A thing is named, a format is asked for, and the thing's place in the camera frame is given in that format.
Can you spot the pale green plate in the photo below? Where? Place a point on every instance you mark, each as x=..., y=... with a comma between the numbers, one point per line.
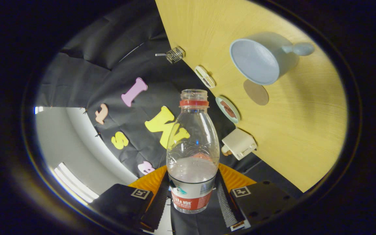
x=220, y=100

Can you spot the clear plastic bottle red label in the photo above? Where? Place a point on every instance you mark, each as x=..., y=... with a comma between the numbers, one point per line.
x=191, y=192

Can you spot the round brown coaster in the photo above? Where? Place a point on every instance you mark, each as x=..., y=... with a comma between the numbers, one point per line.
x=256, y=93

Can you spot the white toaster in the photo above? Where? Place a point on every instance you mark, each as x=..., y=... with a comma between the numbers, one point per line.
x=240, y=143

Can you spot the bread slice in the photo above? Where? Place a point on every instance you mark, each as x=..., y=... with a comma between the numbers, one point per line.
x=225, y=151

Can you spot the long ceiling light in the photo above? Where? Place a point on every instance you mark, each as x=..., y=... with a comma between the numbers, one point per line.
x=77, y=186

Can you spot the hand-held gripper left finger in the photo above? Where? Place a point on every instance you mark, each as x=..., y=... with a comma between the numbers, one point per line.
x=157, y=209

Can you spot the white divided dish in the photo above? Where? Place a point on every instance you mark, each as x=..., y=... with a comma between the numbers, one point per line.
x=204, y=76

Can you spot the brown meat slice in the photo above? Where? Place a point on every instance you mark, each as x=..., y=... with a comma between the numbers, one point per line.
x=224, y=105
x=230, y=113

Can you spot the small ceiling light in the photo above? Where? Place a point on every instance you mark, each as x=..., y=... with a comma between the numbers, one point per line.
x=38, y=110

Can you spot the wooden table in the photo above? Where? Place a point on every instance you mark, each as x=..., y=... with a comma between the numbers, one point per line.
x=299, y=130

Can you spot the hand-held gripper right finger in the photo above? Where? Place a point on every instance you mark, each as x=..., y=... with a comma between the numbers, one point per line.
x=228, y=205

